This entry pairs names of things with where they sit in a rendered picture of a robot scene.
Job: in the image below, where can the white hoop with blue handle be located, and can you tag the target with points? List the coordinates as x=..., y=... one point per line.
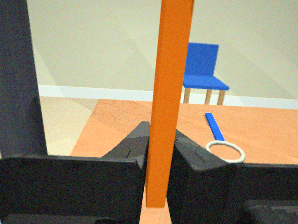
x=219, y=139

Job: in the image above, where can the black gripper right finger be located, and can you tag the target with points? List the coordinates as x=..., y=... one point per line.
x=205, y=189

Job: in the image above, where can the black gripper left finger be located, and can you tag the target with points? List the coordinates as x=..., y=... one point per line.
x=108, y=186

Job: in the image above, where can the orange handle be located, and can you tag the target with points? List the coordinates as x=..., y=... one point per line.
x=173, y=39

